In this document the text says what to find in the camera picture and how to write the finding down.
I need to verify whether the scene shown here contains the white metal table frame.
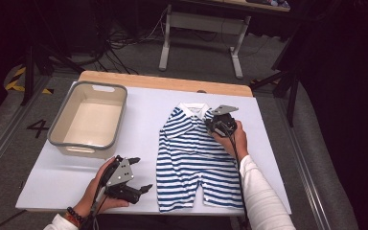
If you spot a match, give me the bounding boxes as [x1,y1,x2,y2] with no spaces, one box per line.
[157,0,291,81]

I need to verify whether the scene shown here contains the black tripod stand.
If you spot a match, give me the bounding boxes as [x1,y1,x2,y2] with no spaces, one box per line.
[20,41,85,106]

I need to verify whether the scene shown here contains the small colourful items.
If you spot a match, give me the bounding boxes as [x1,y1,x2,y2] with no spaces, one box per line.
[245,0,291,9]

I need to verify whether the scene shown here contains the hand-held gripper cable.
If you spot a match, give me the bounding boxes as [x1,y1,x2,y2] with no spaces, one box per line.
[87,178,109,230]
[223,123,250,230]

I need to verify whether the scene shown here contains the wooden table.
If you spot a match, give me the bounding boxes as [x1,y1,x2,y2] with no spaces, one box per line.
[77,70,254,98]

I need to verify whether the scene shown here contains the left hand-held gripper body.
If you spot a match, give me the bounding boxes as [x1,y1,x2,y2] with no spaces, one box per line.
[99,154,143,205]

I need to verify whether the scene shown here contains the beige plastic basket grey rim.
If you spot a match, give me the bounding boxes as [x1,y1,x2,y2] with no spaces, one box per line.
[46,80,128,160]

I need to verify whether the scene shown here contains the blue white striped baby romper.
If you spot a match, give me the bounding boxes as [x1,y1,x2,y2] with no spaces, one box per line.
[155,102,244,214]

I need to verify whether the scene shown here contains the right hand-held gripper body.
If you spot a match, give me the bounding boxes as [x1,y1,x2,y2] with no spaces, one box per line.
[204,104,240,138]

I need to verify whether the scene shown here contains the right hand-held gripper cable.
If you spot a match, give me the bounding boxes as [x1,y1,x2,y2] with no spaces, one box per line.
[223,123,250,230]

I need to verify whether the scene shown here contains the left hand-held gripper cable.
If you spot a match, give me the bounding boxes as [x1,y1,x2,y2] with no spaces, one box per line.
[87,178,109,230]

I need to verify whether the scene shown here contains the person's left hand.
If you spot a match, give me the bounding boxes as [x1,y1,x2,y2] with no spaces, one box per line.
[73,156,130,219]

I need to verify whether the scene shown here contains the person's right hand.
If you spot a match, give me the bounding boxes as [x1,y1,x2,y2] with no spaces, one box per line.
[211,119,249,162]

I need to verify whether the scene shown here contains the black metal stand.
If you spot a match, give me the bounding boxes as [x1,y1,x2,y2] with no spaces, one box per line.
[248,32,301,127]

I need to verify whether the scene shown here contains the dark bead bracelet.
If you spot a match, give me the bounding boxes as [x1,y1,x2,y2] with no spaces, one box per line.
[65,205,85,226]

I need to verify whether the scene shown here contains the black floor cable bundle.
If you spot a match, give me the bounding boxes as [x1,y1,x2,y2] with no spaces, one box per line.
[85,6,171,75]

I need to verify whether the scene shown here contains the metal floor rail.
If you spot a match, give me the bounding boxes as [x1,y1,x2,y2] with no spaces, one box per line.
[0,75,52,190]
[274,97,332,230]

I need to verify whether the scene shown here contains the black curtain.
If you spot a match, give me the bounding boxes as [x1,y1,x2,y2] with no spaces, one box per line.
[0,0,36,119]
[281,0,368,230]

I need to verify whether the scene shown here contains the white cable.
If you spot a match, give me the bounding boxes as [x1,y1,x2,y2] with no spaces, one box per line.
[138,7,171,41]

